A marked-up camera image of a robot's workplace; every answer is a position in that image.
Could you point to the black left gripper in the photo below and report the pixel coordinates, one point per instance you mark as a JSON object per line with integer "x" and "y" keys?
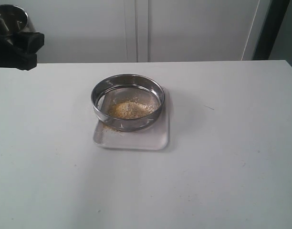
{"x": 30, "y": 43}

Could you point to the clear square plastic tray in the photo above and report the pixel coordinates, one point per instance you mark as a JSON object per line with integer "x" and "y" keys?
{"x": 152, "y": 138}

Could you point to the yellow millet grains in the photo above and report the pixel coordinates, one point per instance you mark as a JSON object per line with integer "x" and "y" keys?
{"x": 131, "y": 110}

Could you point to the round steel mesh sieve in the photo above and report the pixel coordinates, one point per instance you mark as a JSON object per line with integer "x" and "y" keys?
{"x": 127, "y": 87}

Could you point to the stainless steel cup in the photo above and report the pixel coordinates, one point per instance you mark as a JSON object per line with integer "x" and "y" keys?
{"x": 14, "y": 19}

